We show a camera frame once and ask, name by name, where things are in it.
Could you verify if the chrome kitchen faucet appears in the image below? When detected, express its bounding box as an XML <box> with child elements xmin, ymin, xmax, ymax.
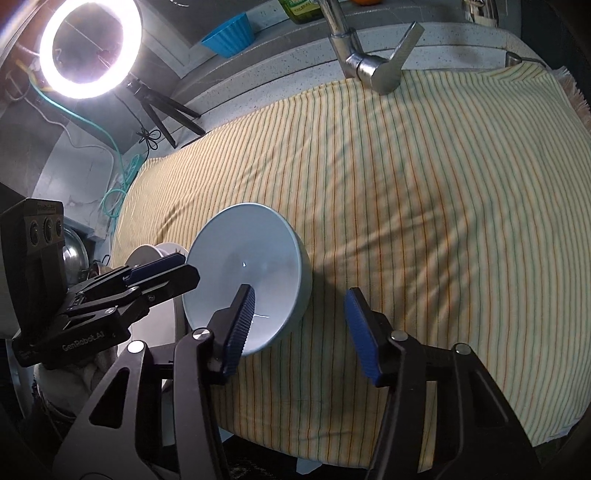
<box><xmin>318</xmin><ymin>0</ymin><xmax>426</xmax><ymax>96</ymax></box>

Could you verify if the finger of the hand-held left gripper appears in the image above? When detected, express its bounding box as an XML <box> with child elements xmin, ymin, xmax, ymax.
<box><xmin>121</xmin><ymin>252</ymin><xmax>186</xmax><ymax>285</ymax></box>
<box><xmin>104</xmin><ymin>264</ymin><xmax>201</xmax><ymax>319</ymax></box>

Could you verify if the white cable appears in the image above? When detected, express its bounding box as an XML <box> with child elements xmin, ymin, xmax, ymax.
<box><xmin>9</xmin><ymin>88</ymin><xmax>116</xmax><ymax>185</ymax></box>

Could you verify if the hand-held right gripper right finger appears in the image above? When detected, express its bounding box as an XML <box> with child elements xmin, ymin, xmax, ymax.
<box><xmin>344</xmin><ymin>287</ymin><xmax>541</xmax><ymax>480</ymax></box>

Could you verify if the blue fluted plastic cup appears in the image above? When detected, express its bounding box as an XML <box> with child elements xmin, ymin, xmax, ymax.
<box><xmin>200</xmin><ymin>12</ymin><xmax>256</xmax><ymax>59</ymax></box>

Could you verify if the stainless steel pot lid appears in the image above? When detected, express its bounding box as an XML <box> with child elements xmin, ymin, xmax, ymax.
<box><xmin>61</xmin><ymin>220</ymin><xmax>94</xmax><ymax>283</ymax></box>

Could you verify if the white bowl with floral print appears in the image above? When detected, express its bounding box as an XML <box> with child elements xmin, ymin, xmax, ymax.
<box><xmin>130</xmin><ymin>243</ymin><xmax>191</xmax><ymax>446</ymax></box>

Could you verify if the large pink floral plate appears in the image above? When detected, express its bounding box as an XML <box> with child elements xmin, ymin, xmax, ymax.
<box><xmin>181</xmin><ymin>202</ymin><xmax>314</xmax><ymax>357</ymax></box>

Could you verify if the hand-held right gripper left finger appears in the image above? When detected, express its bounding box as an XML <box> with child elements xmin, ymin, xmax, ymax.
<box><xmin>53</xmin><ymin>284</ymin><xmax>257</xmax><ymax>480</ymax></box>

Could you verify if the ring light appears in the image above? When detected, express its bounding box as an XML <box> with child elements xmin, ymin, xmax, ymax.
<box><xmin>39</xmin><ymin>0</ymin><xmax>143</xmax><ymax>99</ymax></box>

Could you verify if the teal cable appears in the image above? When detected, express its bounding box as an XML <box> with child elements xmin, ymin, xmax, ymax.
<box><xmin>28</xmin><ymin>69</ymin><xmax>141</xmax><ymax>220</ymax></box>

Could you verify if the green dish soap bottle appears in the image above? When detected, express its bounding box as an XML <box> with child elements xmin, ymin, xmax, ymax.
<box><xmin>277</xmin><ymin>0</ymin><xmax>327</xmax><ymax>25</ymax></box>

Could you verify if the yellow striped towel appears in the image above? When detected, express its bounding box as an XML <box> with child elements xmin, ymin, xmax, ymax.
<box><xmin>111</xmin><ymin>62</ymin><xmax>591</xmax><ymax>468</ymax></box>

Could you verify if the chrome pull-out spray head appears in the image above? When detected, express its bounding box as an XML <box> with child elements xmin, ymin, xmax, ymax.
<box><xmin>463</xmin><ymin>0</ymin><xmax>498</xmax><ymax>25</ymax></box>

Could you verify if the black tripod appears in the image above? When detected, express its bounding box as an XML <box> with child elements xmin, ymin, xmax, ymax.
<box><xmin>124</xmin><ymin>78</ymin><xmax>206</xmax><ymax>149</ymax></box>

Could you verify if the person's left hand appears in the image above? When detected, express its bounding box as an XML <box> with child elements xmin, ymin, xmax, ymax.
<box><xmin>39</xmin><ymin>348</ymin><xmax>123</xmax><ymax>414</ymax></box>

